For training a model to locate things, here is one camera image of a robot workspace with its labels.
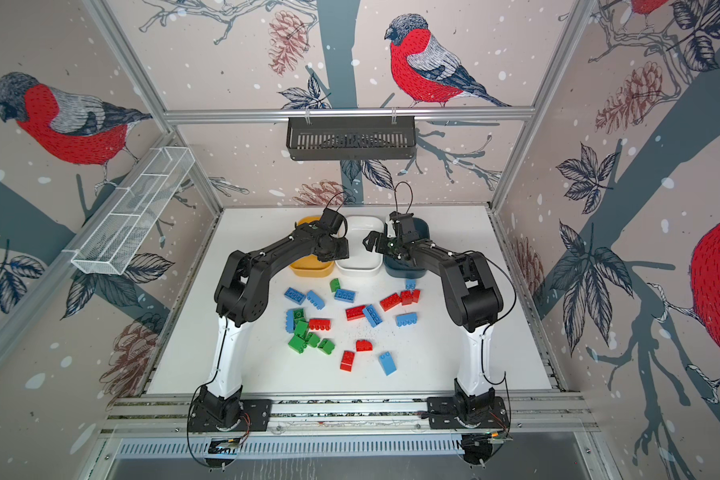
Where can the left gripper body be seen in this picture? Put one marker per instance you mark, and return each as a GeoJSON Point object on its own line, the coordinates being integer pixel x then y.
{"type": "Point", "coordinates": [337, 250]}

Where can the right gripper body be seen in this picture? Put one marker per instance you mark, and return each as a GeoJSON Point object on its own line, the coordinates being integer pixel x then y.
{"type": "Point", "coordinates": [394, 245]}

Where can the white plastic bin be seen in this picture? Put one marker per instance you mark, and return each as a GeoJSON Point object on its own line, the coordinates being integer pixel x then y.
{"type": "Point", "coordinates": [361, 263]}

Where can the yellow plastic bin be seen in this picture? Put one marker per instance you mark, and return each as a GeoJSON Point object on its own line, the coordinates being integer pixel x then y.
{"type": "Point", "coordinates": [311, 267]}

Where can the dark teal plastic bin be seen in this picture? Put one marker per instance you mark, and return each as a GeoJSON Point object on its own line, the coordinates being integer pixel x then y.
{"type": "Point", "coordinates": [396, 269]}

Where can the light blue lego brick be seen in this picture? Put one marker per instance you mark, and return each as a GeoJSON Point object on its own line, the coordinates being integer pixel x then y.
{"type": "Point", "coordinates": [406, 319]}
{"type": "Point", "coordinates": [315, 300]}

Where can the red square lego brick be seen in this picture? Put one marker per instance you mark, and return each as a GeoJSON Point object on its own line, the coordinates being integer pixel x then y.
{"type": "Point", "coordinates": [409, 297]}

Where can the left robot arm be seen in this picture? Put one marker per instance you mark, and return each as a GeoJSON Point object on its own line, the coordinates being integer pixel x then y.
{"type": "Point", "coordinates": [242, 292]}

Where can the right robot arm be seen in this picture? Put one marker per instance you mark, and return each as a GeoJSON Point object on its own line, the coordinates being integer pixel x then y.
{"type": "Point", "coordinates": [471, 296]}

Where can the red lego brick studs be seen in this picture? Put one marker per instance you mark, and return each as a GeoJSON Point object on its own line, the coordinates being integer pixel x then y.
{"type": "Point", "coordinates": [319, 324]}

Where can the green lego brick centre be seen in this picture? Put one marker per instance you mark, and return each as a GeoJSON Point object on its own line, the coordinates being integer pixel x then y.
{"type": "Point", "coordinates": [301, 328]}

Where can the red rounded lego brick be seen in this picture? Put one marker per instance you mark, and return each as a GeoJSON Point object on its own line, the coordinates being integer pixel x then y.
{"type": "Point", "coordinates": [363, 345]}

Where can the green lego brick right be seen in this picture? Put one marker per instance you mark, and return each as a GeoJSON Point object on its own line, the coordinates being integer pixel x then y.
{"type": "Point", "coordinates": [326, 346]}

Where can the green lego brick left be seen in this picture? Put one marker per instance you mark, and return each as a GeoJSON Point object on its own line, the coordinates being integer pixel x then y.
{"type": "Point", "coordinates": [298, 344]}

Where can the red lego brick bottom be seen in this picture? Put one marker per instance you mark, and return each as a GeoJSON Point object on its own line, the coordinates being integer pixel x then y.
{"type": "Point", "coordinates": [347, 360]}

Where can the light blue lego bottom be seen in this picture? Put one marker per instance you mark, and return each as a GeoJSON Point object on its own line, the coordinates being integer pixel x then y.
{"type": "Point", "coordinates": [387, 363]}

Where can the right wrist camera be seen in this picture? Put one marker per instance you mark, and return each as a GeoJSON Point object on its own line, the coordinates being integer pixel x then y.
{"type": "Point", "coordinates": [402, 219]}

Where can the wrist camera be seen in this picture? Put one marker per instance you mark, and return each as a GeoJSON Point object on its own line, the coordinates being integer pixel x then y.
{"type": "Point", "coordinates": [402, 219]}
{"type": "Point", "coordinates": [331, 219]}

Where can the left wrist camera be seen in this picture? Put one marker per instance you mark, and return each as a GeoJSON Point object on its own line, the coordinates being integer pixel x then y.
{"type": "Point", "coordinates": [331, 219]}

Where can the black wall basket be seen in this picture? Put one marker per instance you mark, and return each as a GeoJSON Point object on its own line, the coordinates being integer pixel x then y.
{"type": "Point", "coordinates": [351, 138]}

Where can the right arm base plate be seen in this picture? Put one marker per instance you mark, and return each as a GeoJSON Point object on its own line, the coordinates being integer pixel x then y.
{"type": "Point", "coordinates": [487, 411]}

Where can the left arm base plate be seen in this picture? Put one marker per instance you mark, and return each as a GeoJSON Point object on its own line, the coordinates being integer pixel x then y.
{"type": "Point", "coordinates": [209, 413]}

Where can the white wire mesh basket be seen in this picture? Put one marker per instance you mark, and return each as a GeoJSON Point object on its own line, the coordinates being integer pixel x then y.
{"type": "Point", "coordinates": [117, 238]}

